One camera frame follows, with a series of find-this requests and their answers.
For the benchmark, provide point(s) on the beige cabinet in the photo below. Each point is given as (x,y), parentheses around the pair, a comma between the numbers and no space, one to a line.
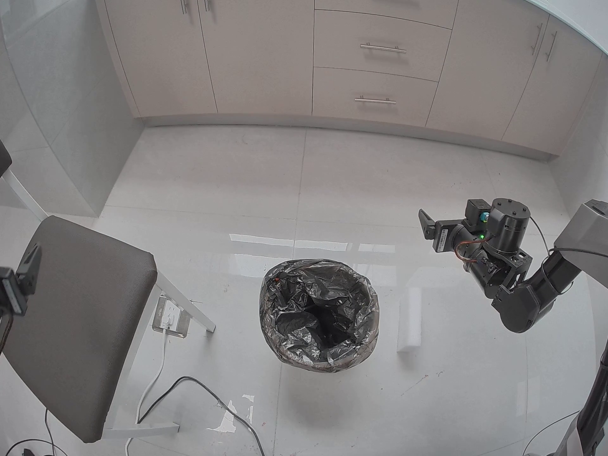
(380,22)

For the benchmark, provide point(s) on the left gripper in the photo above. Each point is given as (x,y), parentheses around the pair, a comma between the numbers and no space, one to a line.
(9,292)

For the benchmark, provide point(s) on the white foam block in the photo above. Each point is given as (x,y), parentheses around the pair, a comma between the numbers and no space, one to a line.
(411,321)

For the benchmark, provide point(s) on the grey padded chair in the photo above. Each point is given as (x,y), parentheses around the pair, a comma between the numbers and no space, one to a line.
(76,321)

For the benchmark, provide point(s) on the black plastic bag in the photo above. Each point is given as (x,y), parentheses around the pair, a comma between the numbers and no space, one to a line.
(318,311)

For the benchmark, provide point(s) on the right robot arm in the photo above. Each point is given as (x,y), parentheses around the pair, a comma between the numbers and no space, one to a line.
(522,307)

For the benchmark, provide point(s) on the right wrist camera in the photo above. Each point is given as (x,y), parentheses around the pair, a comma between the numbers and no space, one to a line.
(475,209)

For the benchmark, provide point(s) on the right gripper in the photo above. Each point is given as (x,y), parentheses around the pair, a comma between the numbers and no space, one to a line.
(458,235)

